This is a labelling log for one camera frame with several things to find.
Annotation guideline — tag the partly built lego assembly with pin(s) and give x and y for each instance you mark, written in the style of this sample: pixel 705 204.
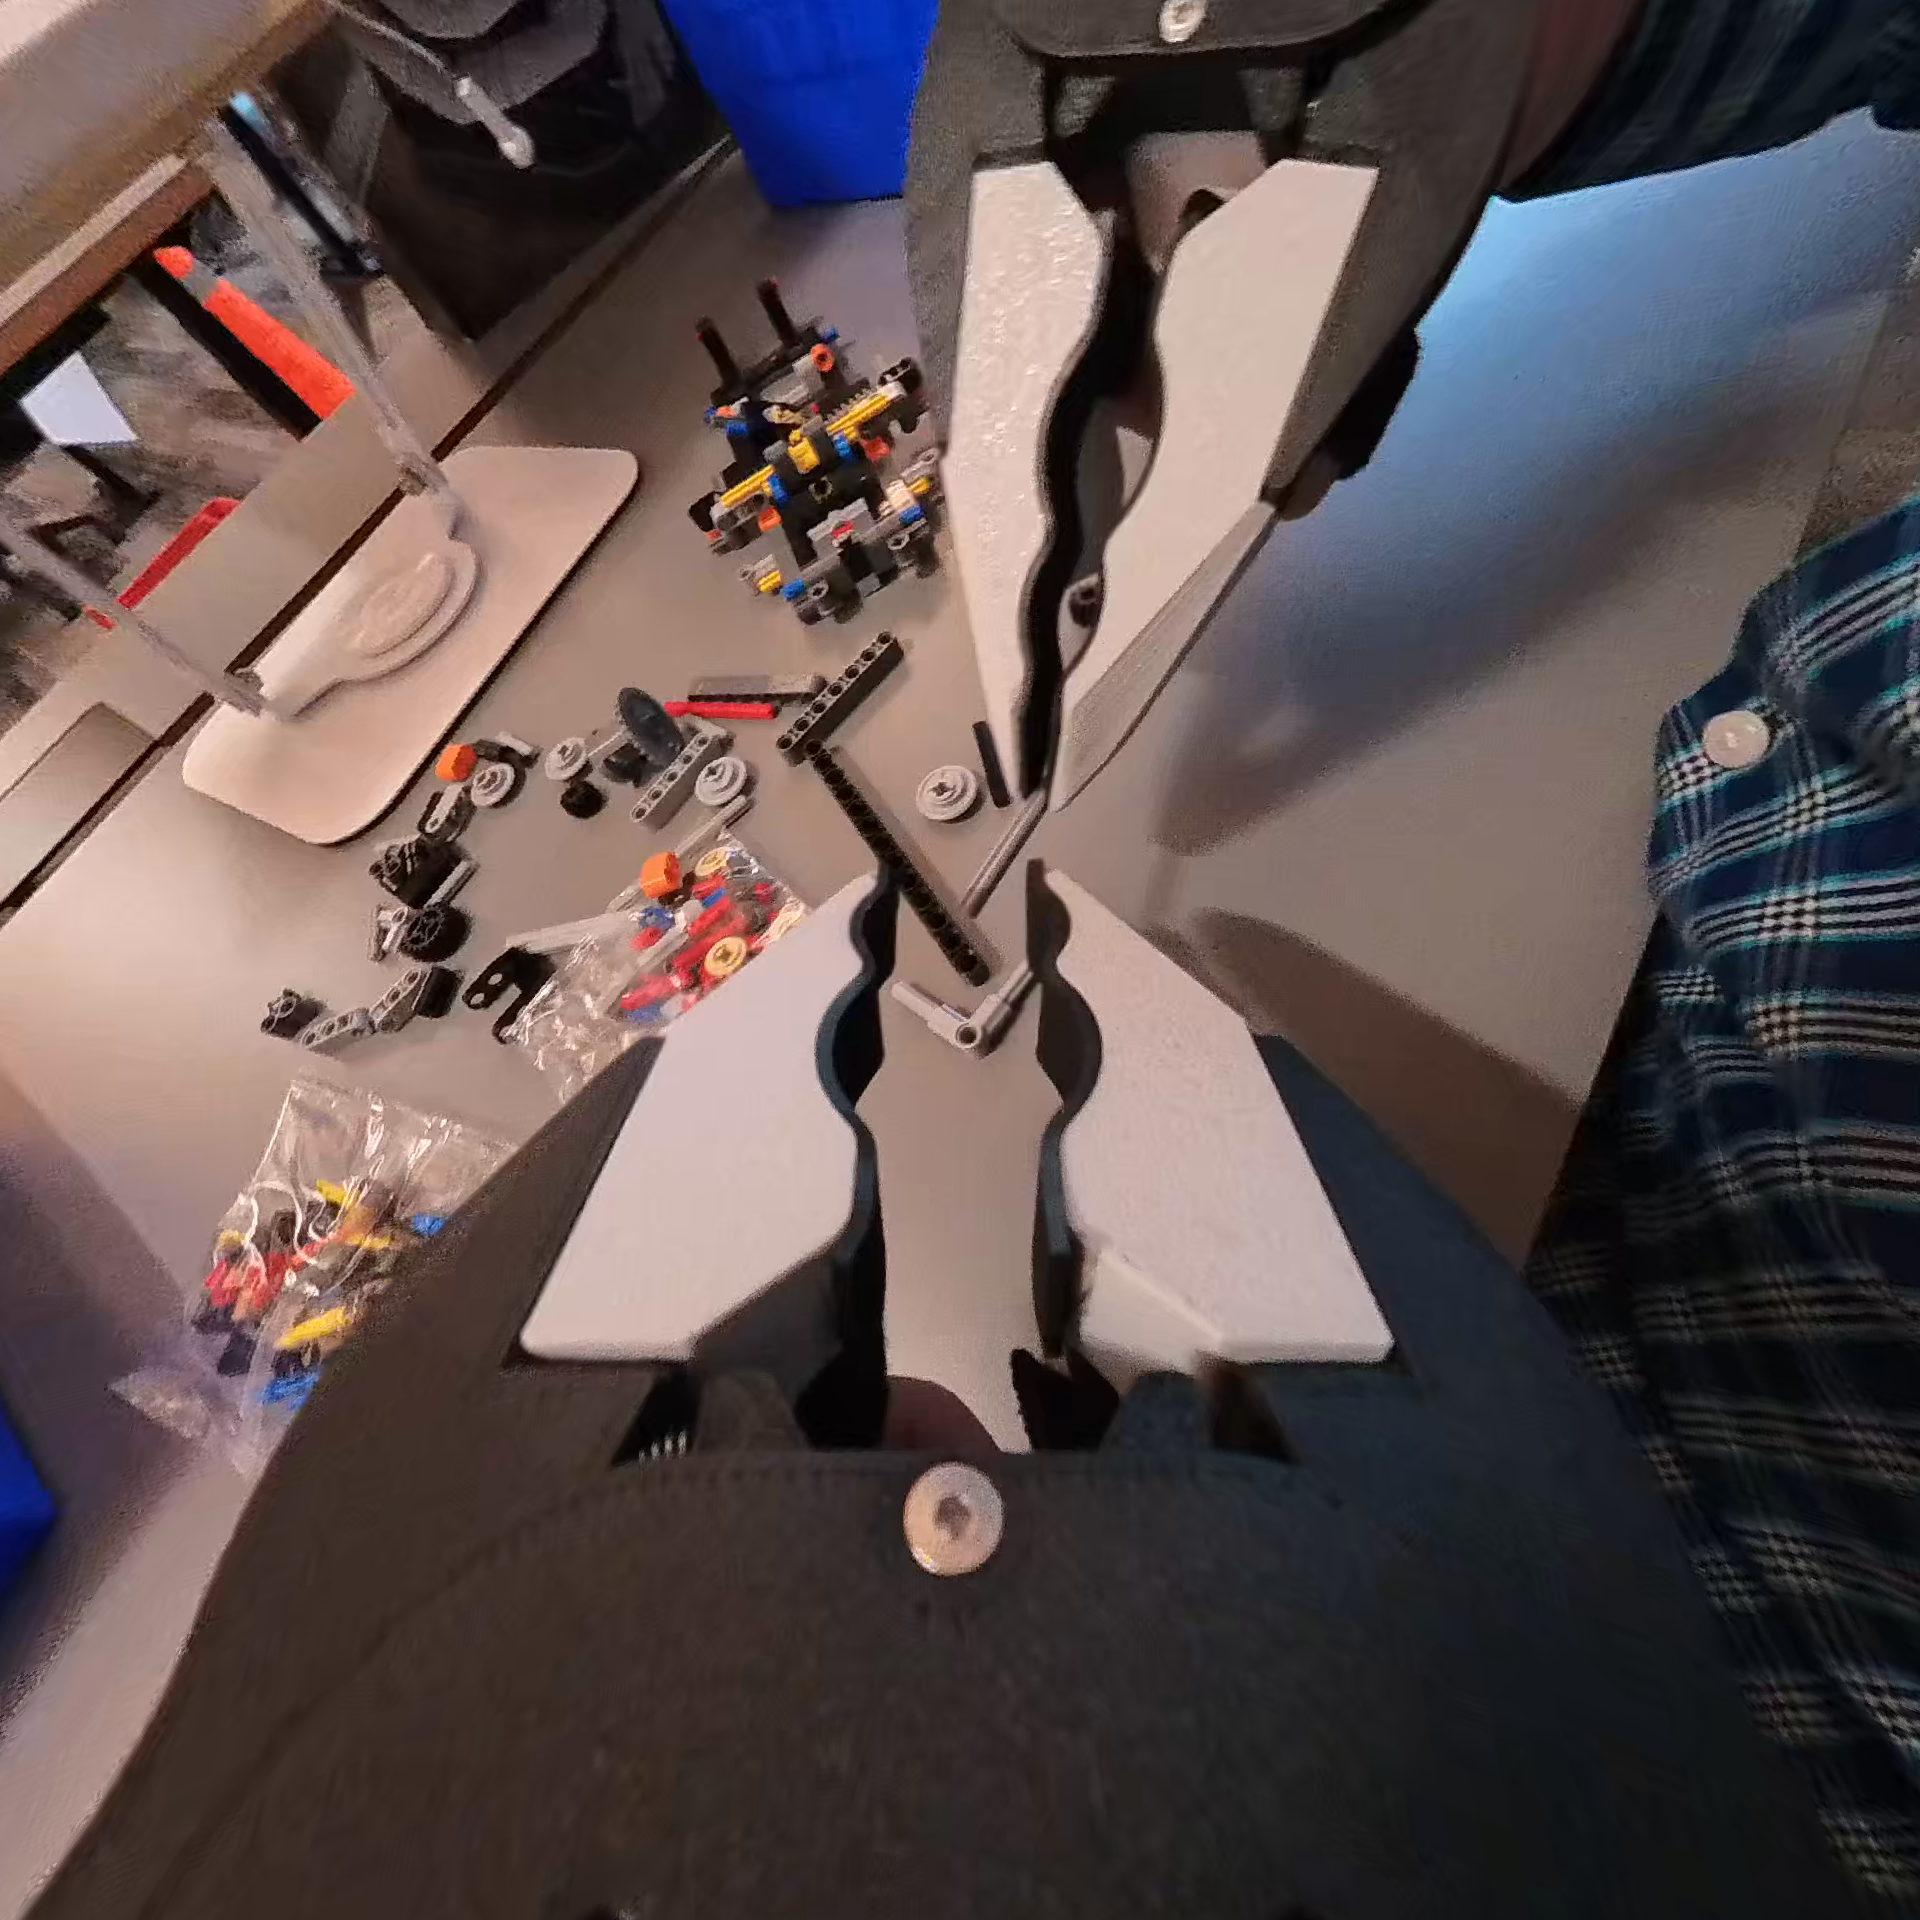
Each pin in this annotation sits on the partly built lego assembly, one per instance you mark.
pixel 820 480

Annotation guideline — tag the short black lego beam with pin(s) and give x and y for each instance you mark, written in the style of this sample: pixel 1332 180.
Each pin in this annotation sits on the short black lego beam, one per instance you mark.
pixel 840 698

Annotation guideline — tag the blue plastic bin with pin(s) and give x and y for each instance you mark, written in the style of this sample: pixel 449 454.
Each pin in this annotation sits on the blue plastic bin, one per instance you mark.
pixel 23 1500
pixel 820 91

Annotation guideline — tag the bag of yellow lego parts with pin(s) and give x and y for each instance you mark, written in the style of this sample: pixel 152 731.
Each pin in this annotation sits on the bag of yellow lego parts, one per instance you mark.
pixel 317 1276

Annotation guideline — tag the orange cylindrical object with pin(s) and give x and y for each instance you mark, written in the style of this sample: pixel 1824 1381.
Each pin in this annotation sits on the orange cylindrical object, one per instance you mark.
pixel 254 331

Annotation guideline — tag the black lego gear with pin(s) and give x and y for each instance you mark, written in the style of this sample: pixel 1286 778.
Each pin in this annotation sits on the black lego gear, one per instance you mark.
pixel 647 723

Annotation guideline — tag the short black lego axle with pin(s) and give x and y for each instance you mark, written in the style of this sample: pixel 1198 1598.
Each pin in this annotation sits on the short black lego axle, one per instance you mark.
pixel 990 763

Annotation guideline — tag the bag of red lego parts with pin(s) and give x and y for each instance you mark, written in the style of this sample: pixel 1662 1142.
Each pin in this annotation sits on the bag of red lego parts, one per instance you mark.
pixel 674 962

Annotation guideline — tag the grey lego wheel hub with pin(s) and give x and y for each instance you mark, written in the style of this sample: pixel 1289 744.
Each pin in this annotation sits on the grey lego wheel hub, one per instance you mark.
pixel 726 782
pixel 949 792
pixel 566 757
pixel 492 788

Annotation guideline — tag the long black lego beam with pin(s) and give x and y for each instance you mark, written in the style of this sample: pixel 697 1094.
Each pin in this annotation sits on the long black lego beam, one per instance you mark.
pixel 902 862

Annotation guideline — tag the dark grey lego panel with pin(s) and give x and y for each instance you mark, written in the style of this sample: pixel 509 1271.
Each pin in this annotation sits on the dark grey lego panel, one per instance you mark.
pixel 758 686

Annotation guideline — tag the grey lego axle connector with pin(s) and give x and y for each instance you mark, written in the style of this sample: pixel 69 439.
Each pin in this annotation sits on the grey lego axle connector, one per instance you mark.
pixel 960 1020

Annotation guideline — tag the red lego axle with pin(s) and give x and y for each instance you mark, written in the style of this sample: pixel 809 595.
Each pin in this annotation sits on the red lego axle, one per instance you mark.
pixel 720 710

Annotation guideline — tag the person's plaid shirt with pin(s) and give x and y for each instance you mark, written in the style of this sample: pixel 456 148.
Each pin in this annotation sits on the person's plaid shirt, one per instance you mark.
pixel 1757 1200

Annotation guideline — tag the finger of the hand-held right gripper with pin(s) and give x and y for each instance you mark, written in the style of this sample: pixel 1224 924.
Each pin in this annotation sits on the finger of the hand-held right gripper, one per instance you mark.
pixel 1014 389
pixel 1244 331

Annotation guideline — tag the black lego connector cluster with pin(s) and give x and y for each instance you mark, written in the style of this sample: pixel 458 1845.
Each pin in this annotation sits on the black lego connector cluster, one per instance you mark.
pixel 421 870

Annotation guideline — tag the black lego wheel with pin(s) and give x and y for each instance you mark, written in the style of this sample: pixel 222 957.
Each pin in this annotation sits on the black lego wheel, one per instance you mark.
pixel 434 934

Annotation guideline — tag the black lego bracket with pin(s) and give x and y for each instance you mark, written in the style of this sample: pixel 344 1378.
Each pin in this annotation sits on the black lego bracket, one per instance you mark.
pixel 503 991

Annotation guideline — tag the red bar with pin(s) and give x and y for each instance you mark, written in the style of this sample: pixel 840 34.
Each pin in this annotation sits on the red bar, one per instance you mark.
pixel 177 551

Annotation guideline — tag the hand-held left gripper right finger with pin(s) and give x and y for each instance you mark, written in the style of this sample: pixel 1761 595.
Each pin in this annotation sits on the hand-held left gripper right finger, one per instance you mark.
pixel 1200 1186

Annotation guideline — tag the grey angled lego beam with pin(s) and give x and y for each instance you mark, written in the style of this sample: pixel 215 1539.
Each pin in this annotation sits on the grey angled lego beam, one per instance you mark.
pixel 394 1004

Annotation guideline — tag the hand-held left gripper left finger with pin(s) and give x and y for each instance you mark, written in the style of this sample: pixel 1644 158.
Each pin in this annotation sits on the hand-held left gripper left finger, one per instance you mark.
pixel 705 1186

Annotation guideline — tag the wooden desk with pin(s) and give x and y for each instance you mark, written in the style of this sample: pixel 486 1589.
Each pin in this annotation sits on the wooden desk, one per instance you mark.
pixel 89 136

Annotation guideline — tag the small black lego piece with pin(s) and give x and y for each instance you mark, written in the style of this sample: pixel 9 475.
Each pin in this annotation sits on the small black lego piece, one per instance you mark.
pixel 290 1014

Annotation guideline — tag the black chair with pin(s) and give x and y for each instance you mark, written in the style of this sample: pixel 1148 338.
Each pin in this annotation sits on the black chair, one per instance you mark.
pixel 569 165

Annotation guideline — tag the white stand base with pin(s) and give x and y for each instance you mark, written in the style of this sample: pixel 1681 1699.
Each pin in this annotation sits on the white stand base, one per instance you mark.
pixel 495 571

